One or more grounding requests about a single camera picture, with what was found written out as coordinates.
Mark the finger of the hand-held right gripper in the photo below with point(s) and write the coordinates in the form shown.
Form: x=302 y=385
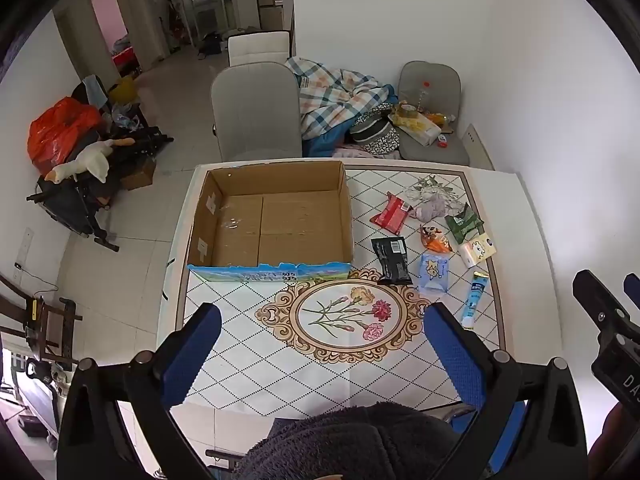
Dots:
x=633 y=290
x=597 y=300

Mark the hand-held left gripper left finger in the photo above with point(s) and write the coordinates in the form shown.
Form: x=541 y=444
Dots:
x=195 y=355

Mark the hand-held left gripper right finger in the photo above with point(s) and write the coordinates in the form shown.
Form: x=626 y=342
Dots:
x=455 y=355

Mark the blue toothpaste tube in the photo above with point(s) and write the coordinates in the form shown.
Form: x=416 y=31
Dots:
x=475 y=297

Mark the blue bear-print tissue packet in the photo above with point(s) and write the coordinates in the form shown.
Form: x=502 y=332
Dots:
x=434 y=272

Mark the yellow white tissue packet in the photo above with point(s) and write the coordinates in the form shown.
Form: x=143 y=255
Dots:
x=477 y=251

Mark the black snack packet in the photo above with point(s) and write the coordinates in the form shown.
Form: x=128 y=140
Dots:
x=392 y=260

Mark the orange cartoon snack packet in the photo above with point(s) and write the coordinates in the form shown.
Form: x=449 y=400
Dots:
x=436 y=240

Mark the green snack packet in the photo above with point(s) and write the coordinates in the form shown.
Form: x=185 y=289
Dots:
x=462 y=225

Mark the grey purple cloth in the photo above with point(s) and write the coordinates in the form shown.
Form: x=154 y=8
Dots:
x=432 y=208

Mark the red snack packet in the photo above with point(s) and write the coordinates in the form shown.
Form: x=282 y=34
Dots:
x=392 y=212

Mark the floral patterned tablecloth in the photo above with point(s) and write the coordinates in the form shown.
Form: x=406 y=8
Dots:
x=250 y=320

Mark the person's dark fleece clothing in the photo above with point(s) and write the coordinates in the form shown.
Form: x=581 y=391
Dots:
x=350 y=445

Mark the dark wooden chair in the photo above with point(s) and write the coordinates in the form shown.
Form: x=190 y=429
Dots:
x=47 y=325

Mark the small brown cardboard box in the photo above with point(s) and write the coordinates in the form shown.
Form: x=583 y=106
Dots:
x=137 y=175

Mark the white leaning panel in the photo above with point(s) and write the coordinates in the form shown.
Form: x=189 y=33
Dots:
x=480 y=147

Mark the black folding stroller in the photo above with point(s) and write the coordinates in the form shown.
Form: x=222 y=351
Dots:
x=70 y=205

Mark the small red-capped tube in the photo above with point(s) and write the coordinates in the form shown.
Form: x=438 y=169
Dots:
x=442 y=140

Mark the white goose plush toy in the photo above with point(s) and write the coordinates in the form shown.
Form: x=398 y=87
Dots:
x=92 y=157

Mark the pink cloth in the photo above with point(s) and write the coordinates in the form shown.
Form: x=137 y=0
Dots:
x=360 y=152

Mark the striped patterned bag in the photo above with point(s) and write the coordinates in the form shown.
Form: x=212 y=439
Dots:
x=375 y=132

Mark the blue quilt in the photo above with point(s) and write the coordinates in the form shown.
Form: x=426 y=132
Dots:
x=322 y=145

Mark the brown tape roll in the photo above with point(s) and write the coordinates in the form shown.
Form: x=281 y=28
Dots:
x=407 y=111

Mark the grey upholstered chair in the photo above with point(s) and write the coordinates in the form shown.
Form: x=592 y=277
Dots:
x=255 y=110

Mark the clear plastic bottle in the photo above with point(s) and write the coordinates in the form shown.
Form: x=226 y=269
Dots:
x=424 y=95

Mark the orange plastic bag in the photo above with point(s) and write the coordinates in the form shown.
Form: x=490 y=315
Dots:
x=60 y=130

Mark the grey chair with clutter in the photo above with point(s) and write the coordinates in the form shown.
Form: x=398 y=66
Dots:
x=440 y=90

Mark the yellow bag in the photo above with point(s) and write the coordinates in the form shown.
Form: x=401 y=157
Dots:
x=122 y=91

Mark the light blue cloth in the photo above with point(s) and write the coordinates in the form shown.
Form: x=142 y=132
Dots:
x=94 y=89

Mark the plaid blanket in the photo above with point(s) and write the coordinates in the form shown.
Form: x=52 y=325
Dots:
x=335 y=95

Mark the white chair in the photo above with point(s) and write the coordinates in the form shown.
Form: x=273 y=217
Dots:
x=260 y=47

